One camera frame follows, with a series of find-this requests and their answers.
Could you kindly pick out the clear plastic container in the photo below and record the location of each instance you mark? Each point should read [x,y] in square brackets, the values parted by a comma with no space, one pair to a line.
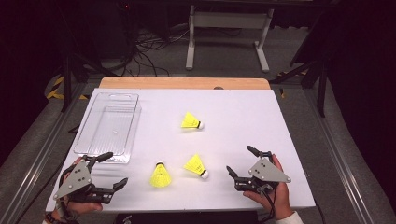
[109,124]

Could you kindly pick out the person's right hand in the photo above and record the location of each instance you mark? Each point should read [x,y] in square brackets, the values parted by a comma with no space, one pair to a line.
[281,202]

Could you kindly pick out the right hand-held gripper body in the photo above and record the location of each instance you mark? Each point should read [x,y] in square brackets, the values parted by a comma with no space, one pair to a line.
[267,172]

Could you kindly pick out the black tripod stand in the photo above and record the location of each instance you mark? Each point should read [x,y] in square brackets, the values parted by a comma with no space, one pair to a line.
[66,84]

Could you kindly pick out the person's left hand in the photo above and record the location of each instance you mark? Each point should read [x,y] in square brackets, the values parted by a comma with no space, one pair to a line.
[82,208]

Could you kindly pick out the white metal stand frame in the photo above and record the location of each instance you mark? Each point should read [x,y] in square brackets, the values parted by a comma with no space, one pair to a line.
[230,20]

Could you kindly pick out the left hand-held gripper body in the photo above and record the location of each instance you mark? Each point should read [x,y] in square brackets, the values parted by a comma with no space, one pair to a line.
[76,180]

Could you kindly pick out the black metal stand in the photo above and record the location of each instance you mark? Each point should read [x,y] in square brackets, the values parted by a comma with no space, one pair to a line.
[322,93]

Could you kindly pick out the white board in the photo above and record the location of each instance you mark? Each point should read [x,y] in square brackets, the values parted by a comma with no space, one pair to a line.
[249,124]

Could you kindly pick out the yellow shuttlecock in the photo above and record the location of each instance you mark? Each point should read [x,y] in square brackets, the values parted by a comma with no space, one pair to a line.
[190,121]
[195,165]
[160,177]

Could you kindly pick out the aluminium floor rail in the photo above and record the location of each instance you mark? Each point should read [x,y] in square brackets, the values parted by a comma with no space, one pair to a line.
[338,155]
[43,155]

